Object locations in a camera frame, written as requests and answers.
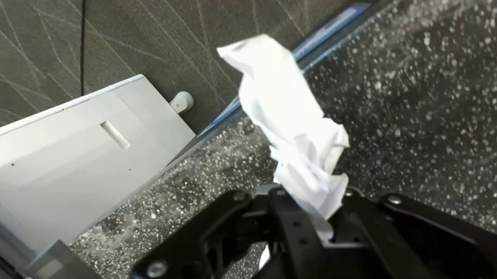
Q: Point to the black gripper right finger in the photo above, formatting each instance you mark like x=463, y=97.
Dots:
x=399, y=237

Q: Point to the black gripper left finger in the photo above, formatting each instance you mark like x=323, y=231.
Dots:
x=211, y=242

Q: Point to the white tissue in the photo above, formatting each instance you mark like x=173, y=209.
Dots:
x=303, y=141

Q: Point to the white office printer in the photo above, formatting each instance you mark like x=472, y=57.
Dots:
x=65, y=167

